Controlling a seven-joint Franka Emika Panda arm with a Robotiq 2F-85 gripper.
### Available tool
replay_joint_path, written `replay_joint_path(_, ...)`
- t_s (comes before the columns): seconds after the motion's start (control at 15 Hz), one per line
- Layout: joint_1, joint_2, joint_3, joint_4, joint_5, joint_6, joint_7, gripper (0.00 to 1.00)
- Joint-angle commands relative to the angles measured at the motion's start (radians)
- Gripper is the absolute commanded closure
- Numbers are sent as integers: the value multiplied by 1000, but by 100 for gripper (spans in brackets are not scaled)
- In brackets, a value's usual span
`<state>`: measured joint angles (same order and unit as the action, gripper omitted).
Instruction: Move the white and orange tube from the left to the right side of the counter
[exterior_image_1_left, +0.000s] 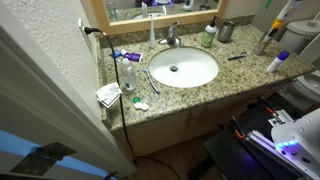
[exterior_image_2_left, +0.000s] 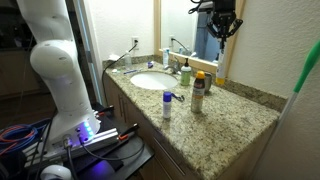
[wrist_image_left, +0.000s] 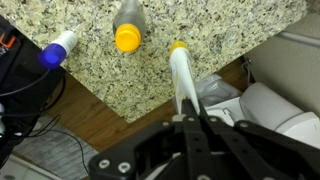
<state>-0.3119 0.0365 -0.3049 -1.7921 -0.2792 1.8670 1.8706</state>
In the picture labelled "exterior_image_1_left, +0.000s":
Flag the white paper packets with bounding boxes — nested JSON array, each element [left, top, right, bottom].
[[95, 81, 123, 109]]

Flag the white contact lens case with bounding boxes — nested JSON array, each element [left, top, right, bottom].
[[131, 96, 150, 112]]

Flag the wood framed mirror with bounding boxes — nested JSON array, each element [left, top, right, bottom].
[[80, 0, 230, 36]]

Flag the black and orange clamp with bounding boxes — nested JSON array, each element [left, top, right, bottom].
[[229, 115, 248, 141], [259, 95, 280, 118]]

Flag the green soap pump bottle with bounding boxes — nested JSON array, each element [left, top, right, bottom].
[[200, 15, 219, 49]]

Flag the small blue object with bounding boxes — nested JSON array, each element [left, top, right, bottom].
[[110, 49, 123, 60]]

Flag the white bottle with purple cap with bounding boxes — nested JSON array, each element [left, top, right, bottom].
[[266, 50, 291, 74]]

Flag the blue toothbrush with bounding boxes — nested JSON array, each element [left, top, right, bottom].
[[141, 67, 162, 96]]

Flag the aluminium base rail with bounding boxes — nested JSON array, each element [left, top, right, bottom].
[[244, 109, 320, 180]]

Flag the black door hinge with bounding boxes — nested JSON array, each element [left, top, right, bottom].
[[8, 141, 78, 177]]

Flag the steel cup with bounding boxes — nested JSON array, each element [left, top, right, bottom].
[[216, 20, 237, 44]]

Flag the white wall outlet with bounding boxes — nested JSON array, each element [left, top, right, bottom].
[[77, 17, 95, 52]]

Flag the green and white mop handle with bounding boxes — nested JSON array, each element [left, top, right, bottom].
[[256, 0, 273, 30]]

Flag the clear plastic bottle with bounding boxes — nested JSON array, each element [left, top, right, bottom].
[[120, 56, 138, 92]]

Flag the white door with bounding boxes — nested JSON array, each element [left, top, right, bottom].
[[0, 23, 138, 180]]

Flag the chrome faucet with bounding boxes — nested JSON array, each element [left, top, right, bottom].
[[157, 20, 183, 49]]

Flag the white toilet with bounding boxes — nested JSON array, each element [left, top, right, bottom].
[[278, 11, 320, 113]]

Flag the black power cable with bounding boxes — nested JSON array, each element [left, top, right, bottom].
[[83, 26, 182, 180]]

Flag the black cart top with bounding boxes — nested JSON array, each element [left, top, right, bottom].
[[186, 92, 320, 180]]

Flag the white and orange tube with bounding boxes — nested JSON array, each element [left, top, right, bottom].
[[279, 0, 304, 22]]

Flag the purple toothpaste tube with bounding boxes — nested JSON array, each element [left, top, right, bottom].
[[120, 48, 144, 64]]

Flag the wooden vanity cabinet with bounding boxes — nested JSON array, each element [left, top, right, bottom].
[[110, 77, 303, 158]]

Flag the white oval sink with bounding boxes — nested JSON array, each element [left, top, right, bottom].
[[147, 46, 220, 90]]

